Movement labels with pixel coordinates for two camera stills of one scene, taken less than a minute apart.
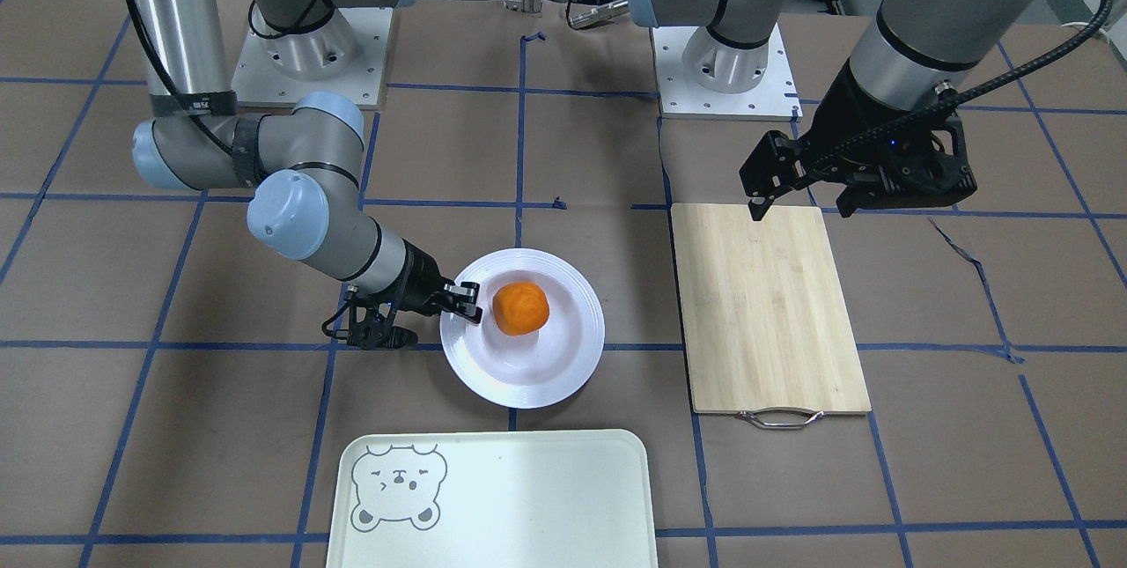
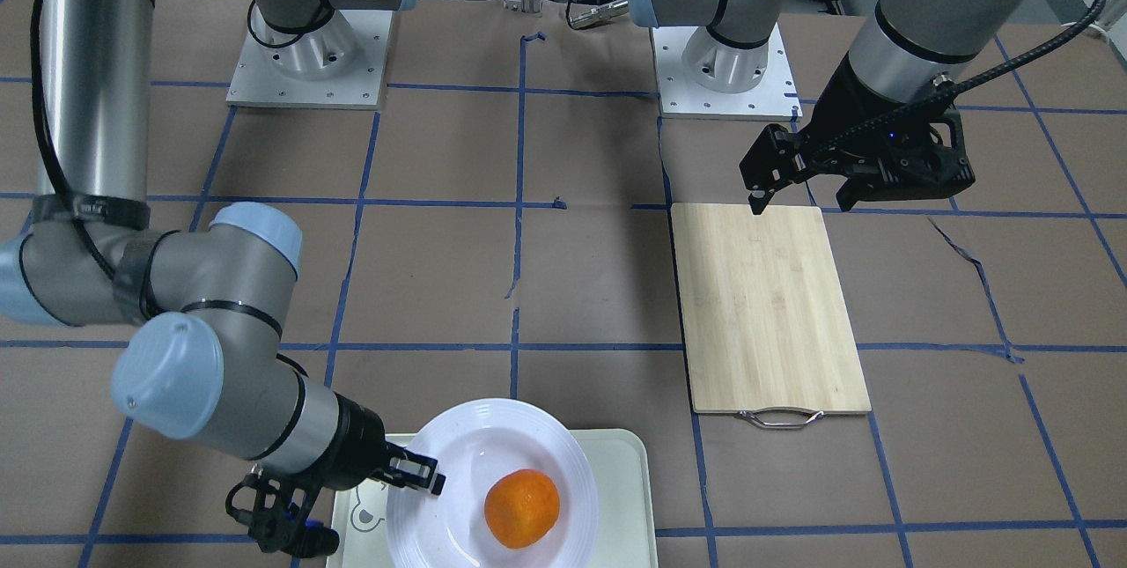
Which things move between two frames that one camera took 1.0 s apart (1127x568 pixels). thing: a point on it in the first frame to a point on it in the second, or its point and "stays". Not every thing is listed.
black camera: [367, 321] to [276, 524]
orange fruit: [519, 308] to [521, 505]
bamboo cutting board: [768, 335] stays
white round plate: [533, 371] to [476, 442]
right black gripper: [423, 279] to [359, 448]
